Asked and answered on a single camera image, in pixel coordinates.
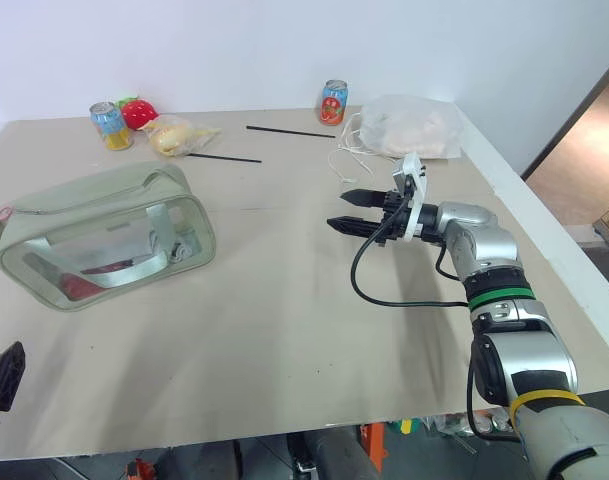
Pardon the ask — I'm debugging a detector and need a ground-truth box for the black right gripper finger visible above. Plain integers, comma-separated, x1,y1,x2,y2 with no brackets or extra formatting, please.
327,215,383,237
339,188,386,209

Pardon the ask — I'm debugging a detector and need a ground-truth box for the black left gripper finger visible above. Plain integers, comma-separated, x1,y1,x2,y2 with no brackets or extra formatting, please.
0,340,27,413

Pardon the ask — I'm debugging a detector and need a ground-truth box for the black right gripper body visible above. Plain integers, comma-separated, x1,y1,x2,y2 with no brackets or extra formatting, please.
376,188,415,246

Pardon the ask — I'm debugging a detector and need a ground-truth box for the red liquid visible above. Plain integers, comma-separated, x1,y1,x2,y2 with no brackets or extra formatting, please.
58,258,135,302

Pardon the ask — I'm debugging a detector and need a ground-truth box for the clear plastic tubing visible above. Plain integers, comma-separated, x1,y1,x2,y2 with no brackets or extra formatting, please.
169,241,196,265

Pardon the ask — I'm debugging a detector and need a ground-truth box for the clear green-trimmed pouch bag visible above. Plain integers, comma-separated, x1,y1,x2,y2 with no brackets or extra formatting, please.
0,161,218,314

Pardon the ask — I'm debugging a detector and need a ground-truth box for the white translucent plastic bag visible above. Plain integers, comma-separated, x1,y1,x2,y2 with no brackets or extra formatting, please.
357,93,466,161

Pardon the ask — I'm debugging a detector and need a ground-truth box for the long black stick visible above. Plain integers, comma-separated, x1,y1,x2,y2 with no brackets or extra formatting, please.
245,124,337,139
185,152,263,165

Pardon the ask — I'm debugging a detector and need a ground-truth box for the blue red drink can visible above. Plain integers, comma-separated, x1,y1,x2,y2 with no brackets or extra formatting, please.
318,79,349,125

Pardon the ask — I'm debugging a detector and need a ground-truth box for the beige table cover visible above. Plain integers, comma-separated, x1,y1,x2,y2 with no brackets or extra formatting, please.
0,103,609,462

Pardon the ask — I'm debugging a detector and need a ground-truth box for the orange black tool under table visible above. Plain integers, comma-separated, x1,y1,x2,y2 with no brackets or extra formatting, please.
125,456,159,480

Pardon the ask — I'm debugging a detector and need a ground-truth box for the clear bag of yellow bread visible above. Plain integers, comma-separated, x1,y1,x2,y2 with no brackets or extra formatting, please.
142,114,222,159

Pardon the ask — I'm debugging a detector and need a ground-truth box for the green item under table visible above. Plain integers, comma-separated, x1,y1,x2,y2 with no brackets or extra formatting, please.
389,418,421,437

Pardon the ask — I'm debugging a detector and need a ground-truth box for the dark rounded shape under table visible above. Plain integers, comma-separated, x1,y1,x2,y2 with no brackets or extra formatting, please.
283,428,385,480

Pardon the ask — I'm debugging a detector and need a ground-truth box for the red strawberry plush toy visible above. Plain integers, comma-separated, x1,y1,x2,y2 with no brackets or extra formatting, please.
115,93,160,132

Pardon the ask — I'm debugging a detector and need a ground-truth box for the blue yellow drink can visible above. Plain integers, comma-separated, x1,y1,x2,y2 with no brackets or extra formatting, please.
89,101,134,152

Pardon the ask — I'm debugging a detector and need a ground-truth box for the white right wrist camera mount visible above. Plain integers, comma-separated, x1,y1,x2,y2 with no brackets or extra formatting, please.
390,152,429,245

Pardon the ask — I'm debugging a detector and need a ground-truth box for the white cord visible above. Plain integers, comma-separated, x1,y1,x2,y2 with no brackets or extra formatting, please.
327,113,381,184

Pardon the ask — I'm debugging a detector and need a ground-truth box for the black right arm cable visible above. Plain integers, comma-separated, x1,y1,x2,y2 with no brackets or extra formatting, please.
351,222,524,442

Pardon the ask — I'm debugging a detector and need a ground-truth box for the orange frame under table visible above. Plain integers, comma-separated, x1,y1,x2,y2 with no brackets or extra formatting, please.
359,422,389,472

